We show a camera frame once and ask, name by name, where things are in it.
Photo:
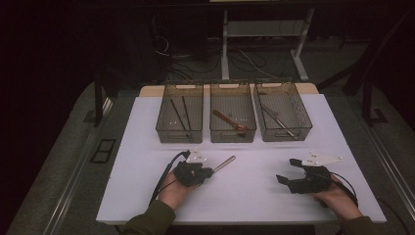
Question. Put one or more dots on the metal floor rail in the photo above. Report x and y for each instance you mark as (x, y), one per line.
(391, 169)
(70, 189)

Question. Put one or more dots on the black floor socket frame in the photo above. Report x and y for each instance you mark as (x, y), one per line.
(103, 151)

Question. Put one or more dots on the white board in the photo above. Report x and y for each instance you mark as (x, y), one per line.
(248, 199)

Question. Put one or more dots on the dark metal stand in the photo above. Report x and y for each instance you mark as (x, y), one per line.
(367, 104)

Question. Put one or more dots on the person's left hand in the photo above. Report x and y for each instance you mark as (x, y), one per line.
(174, 194)

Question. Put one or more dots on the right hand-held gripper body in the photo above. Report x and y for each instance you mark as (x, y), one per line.
(313, 182)

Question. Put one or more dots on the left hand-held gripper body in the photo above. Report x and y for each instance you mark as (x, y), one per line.
(189, 174)

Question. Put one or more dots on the white metal desk frame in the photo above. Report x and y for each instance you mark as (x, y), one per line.
(224, 49)

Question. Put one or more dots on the smoky clear plastic bin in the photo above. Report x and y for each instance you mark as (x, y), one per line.
(232, 104)
(293, 111)
(195, 112)

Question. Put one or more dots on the metal fork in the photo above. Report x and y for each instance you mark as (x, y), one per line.
(277, 120)
(225, 163)

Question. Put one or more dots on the brown wooden spoon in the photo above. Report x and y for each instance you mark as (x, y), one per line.
(228, 120)

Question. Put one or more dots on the person's right hand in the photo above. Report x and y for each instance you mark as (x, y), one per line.
(339, 202)

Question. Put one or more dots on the black chopstick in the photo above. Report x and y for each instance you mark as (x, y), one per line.
(186, 112)
(178, 114)

